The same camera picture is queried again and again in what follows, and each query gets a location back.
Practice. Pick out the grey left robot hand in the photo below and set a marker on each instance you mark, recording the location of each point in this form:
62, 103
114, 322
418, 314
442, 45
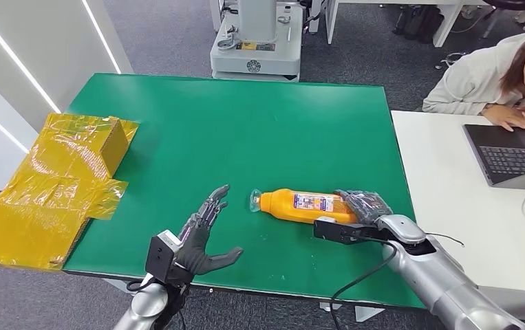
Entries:
200, 241

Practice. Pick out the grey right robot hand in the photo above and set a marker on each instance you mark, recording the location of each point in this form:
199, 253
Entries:
367, 207

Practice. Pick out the orange detergent bottle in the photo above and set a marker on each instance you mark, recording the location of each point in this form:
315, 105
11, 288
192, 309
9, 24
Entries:
298, 206

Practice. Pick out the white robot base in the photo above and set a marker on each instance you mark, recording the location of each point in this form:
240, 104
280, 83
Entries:
257, 50

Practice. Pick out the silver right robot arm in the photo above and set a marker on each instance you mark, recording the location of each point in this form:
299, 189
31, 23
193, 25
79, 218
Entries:
435, 273

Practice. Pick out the dark grey laptop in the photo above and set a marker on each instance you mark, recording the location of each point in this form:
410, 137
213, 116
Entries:
513, 155

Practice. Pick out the yellow taped cardboard box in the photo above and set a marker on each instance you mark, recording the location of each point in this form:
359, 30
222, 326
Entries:
48, 191

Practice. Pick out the person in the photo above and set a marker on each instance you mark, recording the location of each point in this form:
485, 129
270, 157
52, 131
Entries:
481, 77

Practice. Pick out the black bags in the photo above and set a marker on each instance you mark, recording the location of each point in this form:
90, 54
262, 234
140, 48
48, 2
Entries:
419, 23

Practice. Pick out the white background desk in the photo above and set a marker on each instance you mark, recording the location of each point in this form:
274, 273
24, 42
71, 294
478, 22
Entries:
444, 20

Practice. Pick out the black office chair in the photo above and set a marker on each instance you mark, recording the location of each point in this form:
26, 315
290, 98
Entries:
510, 7

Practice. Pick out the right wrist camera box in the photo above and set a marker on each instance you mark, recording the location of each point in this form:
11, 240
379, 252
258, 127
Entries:
344, 231

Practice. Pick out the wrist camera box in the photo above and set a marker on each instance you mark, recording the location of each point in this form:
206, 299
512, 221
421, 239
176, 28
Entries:
162, 255
344, 231

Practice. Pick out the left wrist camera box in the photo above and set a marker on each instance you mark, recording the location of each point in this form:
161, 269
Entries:
162, 255

